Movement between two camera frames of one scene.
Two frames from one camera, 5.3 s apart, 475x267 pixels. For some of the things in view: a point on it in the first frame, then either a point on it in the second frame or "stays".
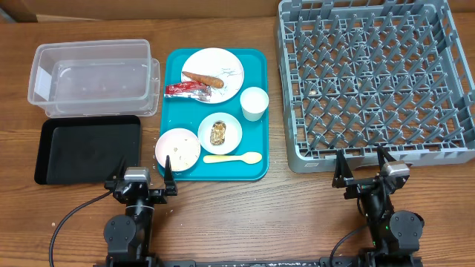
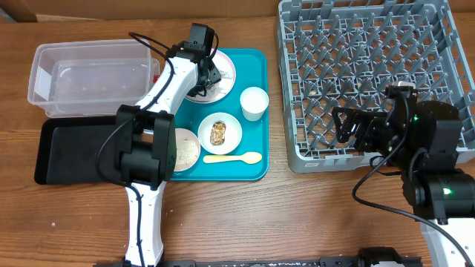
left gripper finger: [170, 186] -> [200, 88]
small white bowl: [220, 133] stays
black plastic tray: [87, 149] stays
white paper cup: [254, 101] stays
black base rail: [344, 262] stays
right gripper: [343, 177] -> [367, 122]
